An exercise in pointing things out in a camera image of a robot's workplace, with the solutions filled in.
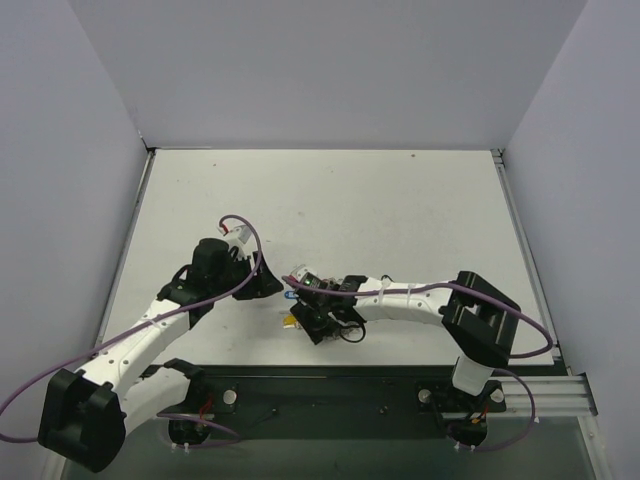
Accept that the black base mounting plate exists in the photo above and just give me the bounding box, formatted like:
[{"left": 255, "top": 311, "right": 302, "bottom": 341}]
[{"left": 145, "top": 364, "right": 507, "bottom": 441}]

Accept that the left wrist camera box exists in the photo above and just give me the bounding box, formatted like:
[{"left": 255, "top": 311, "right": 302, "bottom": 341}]
[{"left": 219, "top": 225, "right": 253, "bottom": 251}]

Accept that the yellow key tag lower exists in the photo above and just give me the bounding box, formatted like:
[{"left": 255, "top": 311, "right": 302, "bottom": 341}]
[{"left": 283, "top": 316, "right": 301, "bottom": 329}]

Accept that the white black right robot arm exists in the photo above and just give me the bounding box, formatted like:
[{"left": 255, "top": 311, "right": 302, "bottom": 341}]
[{"left": 286, "top": 267, "right": 520, "bottom": 397}]

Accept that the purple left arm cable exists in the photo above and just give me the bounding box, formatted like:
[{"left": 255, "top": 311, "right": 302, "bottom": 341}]
[{"left": 0, "top": 214, "right": 264, "bottom": 449}]

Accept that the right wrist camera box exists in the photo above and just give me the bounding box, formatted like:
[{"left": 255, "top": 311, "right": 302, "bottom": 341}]
[{"left": 290, "top": 265, "right": 308, "bottom": 283}]

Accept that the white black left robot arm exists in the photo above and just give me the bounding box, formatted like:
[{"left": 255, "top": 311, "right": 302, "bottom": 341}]
[{"left": 37, "top": 238, "right": 283, "bottom": 472}]

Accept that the aluminium front rail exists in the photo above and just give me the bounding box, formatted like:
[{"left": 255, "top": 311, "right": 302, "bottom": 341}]
[{"left": 59, "top": 372, "right": 600, "bottom": 421}]

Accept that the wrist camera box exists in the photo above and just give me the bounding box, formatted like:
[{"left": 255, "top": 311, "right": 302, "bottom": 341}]
[
  {"left": 290, "top": 265, "right": 308, "bottom": 283},
  {"left": 219, "top": 225, "right": 253, "bottom": 251}
]

